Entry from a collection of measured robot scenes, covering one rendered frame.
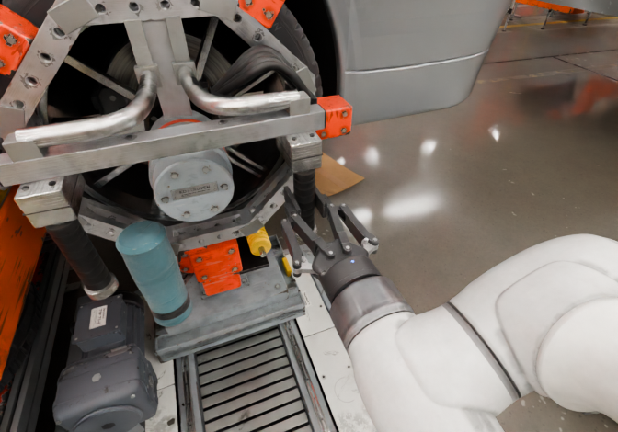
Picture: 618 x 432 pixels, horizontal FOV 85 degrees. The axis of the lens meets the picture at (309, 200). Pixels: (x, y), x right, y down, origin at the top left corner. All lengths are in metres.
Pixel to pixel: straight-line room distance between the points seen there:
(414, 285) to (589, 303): 1.24
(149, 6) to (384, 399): 0.60
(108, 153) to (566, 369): 0.52
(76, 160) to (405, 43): 0.78
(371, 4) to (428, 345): 0.74
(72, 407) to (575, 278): 0.92
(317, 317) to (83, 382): 0.72
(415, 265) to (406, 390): 1.29
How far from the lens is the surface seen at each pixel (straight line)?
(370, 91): 0.98
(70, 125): 0.50
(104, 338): 1.03
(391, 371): 0.36
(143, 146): 0.49
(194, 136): 0.49
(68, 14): 0.64
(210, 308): 1.20
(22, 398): 1.22
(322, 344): 1.26
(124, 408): 0.97
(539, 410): 1.46
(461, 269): 1.68
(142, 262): 0.71
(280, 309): 1.25
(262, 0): 0.65
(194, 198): 0.60
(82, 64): 0.77
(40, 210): 0.52
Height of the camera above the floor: 1.20
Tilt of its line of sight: 40 degrees down
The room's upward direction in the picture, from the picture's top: straight up
